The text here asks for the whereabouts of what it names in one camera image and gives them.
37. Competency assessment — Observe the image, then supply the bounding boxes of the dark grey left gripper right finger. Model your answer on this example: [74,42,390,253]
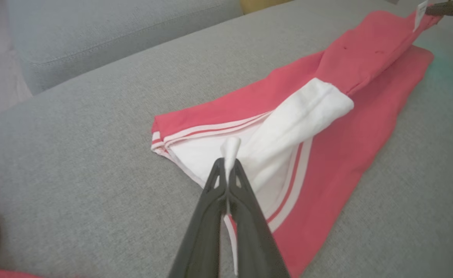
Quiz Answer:
[227,158,291,278]

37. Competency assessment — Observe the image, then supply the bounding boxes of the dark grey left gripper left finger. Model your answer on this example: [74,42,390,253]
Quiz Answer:
[168,158,229,278]

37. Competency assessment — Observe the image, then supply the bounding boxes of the red numbered jersey white sleeves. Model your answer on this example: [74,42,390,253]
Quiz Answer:
[151,2,443,278]

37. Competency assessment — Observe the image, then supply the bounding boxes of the grey fabric sofa seat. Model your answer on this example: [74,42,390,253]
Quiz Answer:
[0,0,453,278]

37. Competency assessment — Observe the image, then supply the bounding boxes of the yellow sofa backrest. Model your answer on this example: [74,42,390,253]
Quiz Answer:
[240,0,293,15]

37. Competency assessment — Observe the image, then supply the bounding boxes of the light grey sofa cushion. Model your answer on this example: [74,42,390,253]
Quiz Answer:
[6,0,247,95]

